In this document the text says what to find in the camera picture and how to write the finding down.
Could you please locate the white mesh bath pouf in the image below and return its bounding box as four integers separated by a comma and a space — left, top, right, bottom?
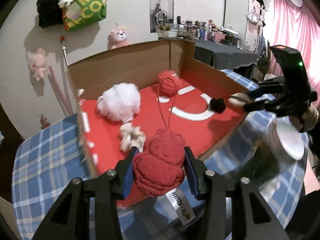
97, 83, 141, 123

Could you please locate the floral cream scrunchie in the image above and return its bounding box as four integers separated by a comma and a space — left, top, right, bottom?
120, 122, 146, 153

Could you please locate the black scrunchie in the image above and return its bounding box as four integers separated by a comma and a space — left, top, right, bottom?
209, 98, 226, 114

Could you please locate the wall mirror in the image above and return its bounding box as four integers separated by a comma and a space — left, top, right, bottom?
149, 0, 174, 33

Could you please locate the beige powder puff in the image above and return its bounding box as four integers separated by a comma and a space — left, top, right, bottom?
228, 93, 251, 107

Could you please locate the white fridge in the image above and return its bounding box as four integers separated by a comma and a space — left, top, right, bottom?
223, 0, 249, 39

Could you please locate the person right hand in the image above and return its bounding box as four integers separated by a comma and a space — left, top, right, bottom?
290, 104, 319, 133

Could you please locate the dark cloth side table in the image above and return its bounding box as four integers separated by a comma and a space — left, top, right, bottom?
159, 36, 258, 70

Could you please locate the pink plush on wall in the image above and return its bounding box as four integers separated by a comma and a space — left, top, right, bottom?
27, 48, 46, 81

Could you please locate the blue plaid tablecloth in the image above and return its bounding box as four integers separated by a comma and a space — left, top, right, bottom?
11, 69, 309, 240

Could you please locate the pink fox plush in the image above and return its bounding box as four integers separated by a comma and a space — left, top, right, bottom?
108, 27, 130, 49

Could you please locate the green tote bag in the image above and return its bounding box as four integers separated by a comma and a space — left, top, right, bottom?
58, 0, 107, 31

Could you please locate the black bag on wall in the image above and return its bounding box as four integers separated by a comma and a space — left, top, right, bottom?
36, 0, 63, 28

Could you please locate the red lined cardboard box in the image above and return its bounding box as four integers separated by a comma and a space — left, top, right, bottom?
67, 39, 251, 208

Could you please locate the red plush towel toy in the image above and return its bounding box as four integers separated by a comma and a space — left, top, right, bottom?
132, 77, 187, 197

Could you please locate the large jar with dark contents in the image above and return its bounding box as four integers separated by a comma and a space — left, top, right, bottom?
231, 120, 305, 202

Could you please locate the mop handle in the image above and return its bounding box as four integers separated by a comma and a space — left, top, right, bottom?
60, 36, 69, 66

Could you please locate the red foam net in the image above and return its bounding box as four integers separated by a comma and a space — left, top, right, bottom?
158, 70, 182, 97

